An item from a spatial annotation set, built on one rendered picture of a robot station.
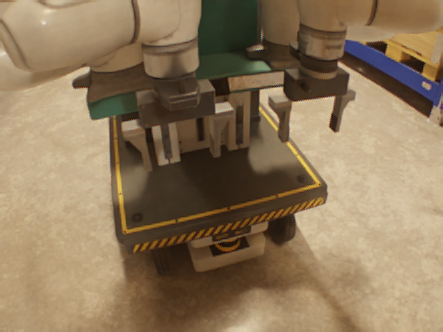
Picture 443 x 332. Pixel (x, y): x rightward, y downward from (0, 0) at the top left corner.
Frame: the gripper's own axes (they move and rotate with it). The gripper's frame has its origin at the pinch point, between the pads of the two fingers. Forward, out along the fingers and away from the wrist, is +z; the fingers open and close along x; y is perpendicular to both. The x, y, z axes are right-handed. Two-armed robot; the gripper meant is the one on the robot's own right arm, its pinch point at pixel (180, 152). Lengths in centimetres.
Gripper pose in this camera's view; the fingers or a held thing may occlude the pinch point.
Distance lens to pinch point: 62.7
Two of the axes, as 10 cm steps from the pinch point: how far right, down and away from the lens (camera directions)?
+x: -9.5, 2.1, -2.2
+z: 0.2, 7.7, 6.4
